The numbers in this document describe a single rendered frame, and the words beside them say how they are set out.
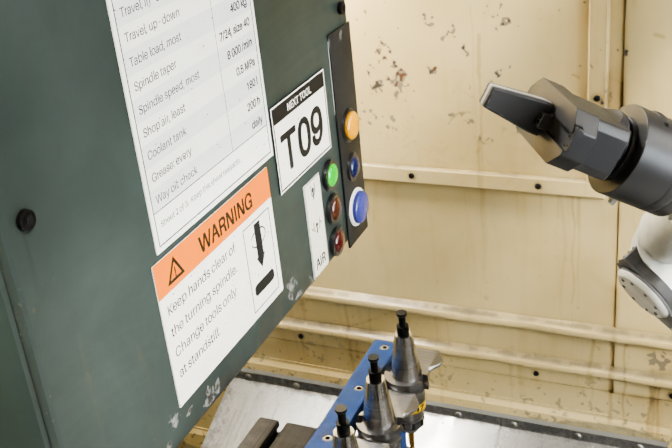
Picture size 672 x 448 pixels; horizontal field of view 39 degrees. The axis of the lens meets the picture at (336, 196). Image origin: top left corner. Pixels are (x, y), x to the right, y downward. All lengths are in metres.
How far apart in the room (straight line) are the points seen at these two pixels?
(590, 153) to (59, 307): 0.50
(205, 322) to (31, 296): 0.18
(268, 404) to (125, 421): 1.44
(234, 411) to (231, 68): 1.45
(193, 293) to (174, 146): 0.10
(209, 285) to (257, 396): 1.40
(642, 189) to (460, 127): 0.74
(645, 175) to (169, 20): 0.47
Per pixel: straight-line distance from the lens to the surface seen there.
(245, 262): 0.69
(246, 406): 2.04
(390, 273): 1.78
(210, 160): 0.63
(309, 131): 0.77
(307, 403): 2.00
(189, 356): 0.64
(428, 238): 1.71
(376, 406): 1.27
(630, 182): 0.88
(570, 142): 0.82
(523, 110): 0.86
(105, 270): 0.55
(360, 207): 0.86
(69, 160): 0.52
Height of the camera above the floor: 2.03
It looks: 25 degrees down
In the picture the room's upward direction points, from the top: 6 degrees counter-clockwise
